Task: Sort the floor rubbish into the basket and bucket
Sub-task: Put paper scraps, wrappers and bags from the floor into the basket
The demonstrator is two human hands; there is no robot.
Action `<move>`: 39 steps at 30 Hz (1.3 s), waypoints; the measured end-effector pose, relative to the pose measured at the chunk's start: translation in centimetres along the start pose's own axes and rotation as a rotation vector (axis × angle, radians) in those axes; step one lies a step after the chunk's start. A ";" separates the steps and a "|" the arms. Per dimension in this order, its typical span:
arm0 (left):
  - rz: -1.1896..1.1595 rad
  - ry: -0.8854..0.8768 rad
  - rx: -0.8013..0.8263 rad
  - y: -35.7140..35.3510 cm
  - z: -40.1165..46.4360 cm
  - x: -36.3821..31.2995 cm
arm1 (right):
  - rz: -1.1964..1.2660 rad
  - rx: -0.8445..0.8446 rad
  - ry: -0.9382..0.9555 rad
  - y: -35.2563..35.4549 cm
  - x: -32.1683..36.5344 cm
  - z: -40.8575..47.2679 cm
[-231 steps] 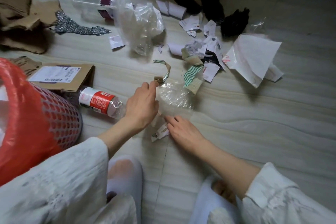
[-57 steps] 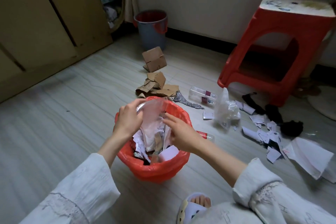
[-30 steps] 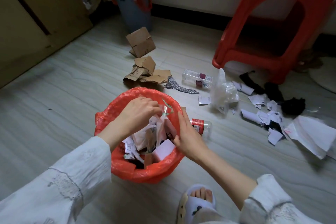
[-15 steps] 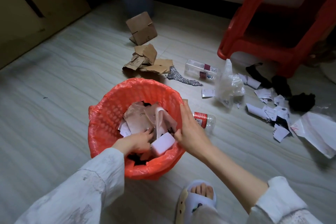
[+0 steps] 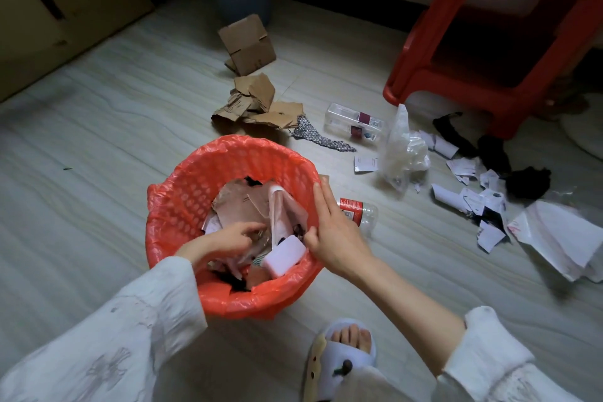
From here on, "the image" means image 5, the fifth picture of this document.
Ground person's left hand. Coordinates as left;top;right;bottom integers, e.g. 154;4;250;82
197;221;268;266

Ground person's right hand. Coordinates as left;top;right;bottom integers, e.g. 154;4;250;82
303;180;376;280

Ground plastic bottle red label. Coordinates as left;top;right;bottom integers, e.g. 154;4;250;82
338;197;379;237

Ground white foam block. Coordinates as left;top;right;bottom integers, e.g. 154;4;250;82
260;234;308;279

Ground red-lined waste basket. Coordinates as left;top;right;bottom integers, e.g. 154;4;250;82
144;134;326;321

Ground small white paper scrap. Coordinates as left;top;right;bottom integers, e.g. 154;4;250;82
353;155;379;174

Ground black white patterned cloth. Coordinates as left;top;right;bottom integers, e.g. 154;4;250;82
290;114;357;153

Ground clear plastic box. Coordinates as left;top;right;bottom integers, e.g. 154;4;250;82
323;102;385;143

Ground torn cardboard pieces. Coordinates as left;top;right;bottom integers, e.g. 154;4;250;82
210;72;305;134

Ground black mesh piece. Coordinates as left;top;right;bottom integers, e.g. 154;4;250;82
477;134;513;177
432;112;479;158

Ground person's left forearm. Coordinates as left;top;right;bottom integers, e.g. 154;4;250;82
175;240;210;275

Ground person's right forearm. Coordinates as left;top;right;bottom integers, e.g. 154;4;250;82
350;255;466;377

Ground person's right foot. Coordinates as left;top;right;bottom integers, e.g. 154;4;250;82
329;325;373;354

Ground white right slipper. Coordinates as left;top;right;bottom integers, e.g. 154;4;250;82
301;318;378;402

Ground light trousers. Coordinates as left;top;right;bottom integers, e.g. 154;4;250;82
337;366;415;402

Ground white left sleeve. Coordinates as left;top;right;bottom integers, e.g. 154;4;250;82
0;256;208;402

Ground white sleeve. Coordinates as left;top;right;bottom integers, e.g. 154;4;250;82
0;256;208;402
433;306;585;402

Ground white right sleeve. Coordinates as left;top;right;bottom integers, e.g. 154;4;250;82
433;306;585;402

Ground red plastic stool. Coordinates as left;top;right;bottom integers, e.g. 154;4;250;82
382;0;603;139

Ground white round fan base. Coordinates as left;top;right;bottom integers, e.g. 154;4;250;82
560;93;603;160

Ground beige wooden cabinet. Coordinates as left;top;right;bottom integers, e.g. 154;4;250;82
0;0;154;104

